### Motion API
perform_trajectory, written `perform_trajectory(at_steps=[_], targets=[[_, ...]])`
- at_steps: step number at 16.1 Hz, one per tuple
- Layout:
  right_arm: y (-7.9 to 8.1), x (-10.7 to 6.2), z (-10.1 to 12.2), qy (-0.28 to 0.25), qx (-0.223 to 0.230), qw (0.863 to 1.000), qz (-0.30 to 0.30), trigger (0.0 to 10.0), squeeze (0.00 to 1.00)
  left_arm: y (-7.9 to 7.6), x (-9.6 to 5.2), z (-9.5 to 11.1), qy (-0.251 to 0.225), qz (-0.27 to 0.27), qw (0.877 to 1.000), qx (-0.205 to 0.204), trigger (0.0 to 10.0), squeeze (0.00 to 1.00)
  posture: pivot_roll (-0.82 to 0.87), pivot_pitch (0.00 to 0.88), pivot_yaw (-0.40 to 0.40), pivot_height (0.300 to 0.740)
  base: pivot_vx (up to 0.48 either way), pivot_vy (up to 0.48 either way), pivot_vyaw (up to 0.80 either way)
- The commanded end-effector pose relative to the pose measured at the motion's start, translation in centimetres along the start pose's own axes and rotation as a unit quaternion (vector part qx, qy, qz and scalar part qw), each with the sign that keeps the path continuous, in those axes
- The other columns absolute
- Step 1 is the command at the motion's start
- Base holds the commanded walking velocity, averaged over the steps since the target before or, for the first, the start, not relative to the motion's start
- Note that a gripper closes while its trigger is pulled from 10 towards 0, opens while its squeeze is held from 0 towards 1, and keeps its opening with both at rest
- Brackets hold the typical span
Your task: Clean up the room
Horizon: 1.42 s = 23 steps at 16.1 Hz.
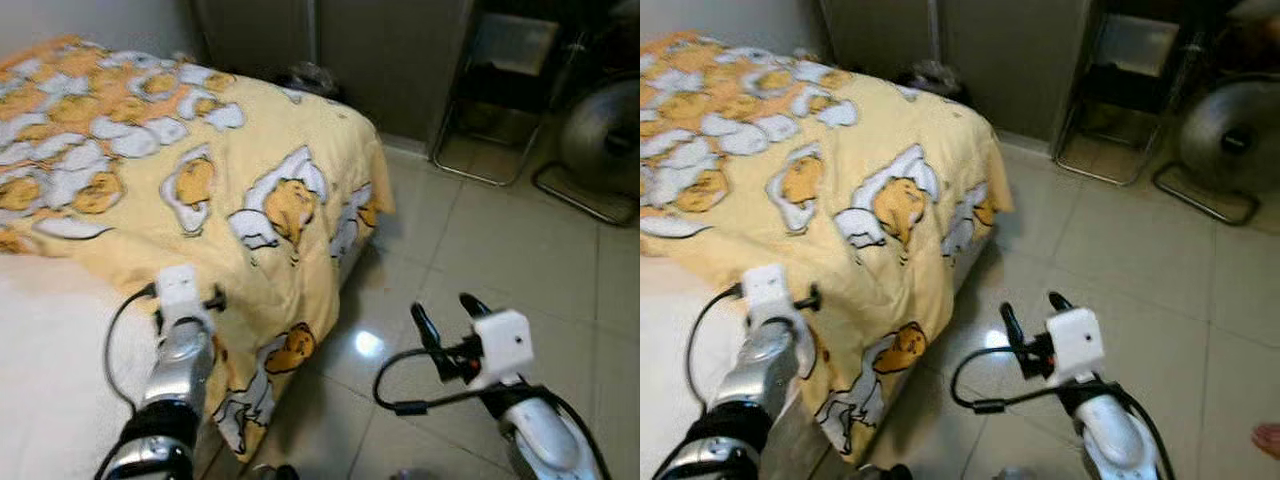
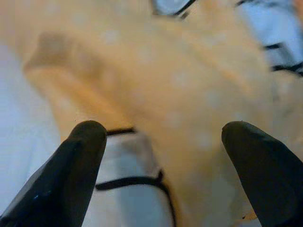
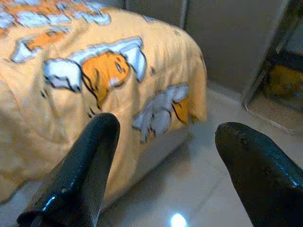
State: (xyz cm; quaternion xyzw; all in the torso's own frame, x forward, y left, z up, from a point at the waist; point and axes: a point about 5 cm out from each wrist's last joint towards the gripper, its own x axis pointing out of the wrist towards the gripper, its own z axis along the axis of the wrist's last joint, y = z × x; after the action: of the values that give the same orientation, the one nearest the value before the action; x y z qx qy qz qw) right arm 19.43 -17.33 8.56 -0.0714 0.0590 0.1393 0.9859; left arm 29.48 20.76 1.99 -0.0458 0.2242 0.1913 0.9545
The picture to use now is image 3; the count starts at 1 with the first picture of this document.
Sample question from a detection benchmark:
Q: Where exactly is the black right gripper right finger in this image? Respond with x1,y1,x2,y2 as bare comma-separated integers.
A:
214,122,303,227

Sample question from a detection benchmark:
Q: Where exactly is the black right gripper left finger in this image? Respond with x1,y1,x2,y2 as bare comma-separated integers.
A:
17,113,121,227

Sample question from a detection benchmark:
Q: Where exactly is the dark cluttered shelf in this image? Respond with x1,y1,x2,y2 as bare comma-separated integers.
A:
242,0,303,137

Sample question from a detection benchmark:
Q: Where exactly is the beige bed base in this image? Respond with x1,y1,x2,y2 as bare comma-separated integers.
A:
104,129,191,204

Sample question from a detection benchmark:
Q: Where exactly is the yellow egg print blanket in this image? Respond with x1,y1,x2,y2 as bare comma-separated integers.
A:
0,0,208,204

